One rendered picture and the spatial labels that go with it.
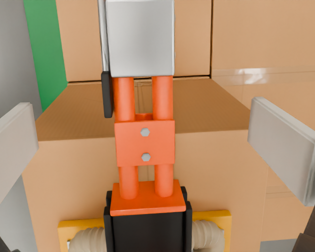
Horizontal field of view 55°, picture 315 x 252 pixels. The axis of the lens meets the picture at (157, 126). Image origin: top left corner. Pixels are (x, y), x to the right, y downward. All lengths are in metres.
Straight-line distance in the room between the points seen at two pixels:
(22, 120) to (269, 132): 0.13
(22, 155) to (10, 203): 1.60
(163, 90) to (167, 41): 0.05
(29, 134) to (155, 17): 0.16
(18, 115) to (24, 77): 1.31
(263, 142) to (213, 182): 0.35
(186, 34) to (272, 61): 0.26
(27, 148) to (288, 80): 0.85
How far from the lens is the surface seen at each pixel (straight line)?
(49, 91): 1.47
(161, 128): 0.31
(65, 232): 0.54
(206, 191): 0.53
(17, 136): 0.17
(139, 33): 0.29
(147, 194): 0.36
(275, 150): 0.16
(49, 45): 1.43
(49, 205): 0.54
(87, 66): 0.85
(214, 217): 0.54
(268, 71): 0.93
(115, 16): 0.29
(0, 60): 1.50
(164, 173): 0.34
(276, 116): 0.16
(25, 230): 1.85
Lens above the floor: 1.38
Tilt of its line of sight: 69 degrees down
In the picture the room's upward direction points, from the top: 167 degrees clockwise
